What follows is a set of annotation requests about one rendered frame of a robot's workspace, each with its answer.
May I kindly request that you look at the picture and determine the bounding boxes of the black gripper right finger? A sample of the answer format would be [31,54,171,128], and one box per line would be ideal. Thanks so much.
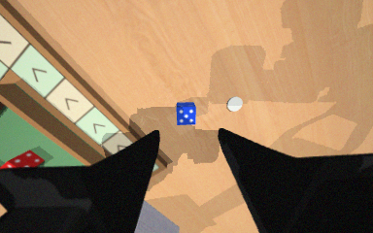
[218,128,373,233]

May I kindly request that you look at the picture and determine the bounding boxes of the blue die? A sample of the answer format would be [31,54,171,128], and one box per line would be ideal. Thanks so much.
[176,102,196,125]

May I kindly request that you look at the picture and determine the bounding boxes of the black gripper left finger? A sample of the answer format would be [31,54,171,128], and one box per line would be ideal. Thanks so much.
[0,130,160,233]

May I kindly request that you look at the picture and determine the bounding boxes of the red die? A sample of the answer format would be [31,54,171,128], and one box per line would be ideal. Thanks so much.
[0,150,45,168]

